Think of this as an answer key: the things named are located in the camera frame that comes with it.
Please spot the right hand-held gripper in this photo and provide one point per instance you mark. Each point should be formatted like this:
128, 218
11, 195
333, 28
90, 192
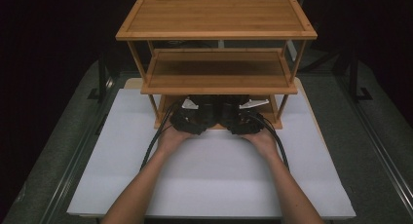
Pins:
246, 123

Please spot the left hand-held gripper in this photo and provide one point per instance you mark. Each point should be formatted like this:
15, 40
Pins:
188, 121

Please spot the black leather shoe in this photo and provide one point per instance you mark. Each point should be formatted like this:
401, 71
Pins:
231, 109
207, 111

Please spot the wooden three-tier shoe rack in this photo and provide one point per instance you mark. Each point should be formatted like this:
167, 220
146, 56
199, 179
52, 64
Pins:
217, 18

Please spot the person's right hand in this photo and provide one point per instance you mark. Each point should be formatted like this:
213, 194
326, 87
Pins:
261, 142

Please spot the person's left hand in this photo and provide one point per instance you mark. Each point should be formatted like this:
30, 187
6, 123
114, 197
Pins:
172, 141

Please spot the white table mat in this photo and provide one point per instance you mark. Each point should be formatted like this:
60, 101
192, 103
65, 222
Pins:
214, 185

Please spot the black metal stand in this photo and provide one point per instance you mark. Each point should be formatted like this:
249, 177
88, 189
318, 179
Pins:
355, 81
102, 78

